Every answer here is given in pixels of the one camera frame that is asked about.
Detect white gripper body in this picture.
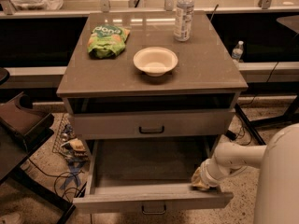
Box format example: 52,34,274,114
200,158,231,188

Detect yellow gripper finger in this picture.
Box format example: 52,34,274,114
191,168,209,190

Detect grey drawer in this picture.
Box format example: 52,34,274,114
74,137,234,215
68,109,235,140

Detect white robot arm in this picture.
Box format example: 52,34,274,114
192,123,299,224

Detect grey drawer cabinet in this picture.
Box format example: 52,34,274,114
56,10,249,142

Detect black table leg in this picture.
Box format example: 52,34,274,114
235,104,265,145

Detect small water bottle on ledge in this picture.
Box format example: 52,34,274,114
232,41,244,62

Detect white paper bowl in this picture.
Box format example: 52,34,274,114
133,47,178,77

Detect clear water bottle on cabinet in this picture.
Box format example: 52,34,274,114
174,0,194,41

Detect green chip bag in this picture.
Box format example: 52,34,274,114
87,24,130,59

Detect dark brown chair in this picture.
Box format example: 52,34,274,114
0,91,55,151

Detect white shoe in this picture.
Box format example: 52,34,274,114
0,212,24,224

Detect wire basket with clutter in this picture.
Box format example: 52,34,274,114
52,114,88,163

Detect black floor cable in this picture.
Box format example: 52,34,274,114
27,157,94,224

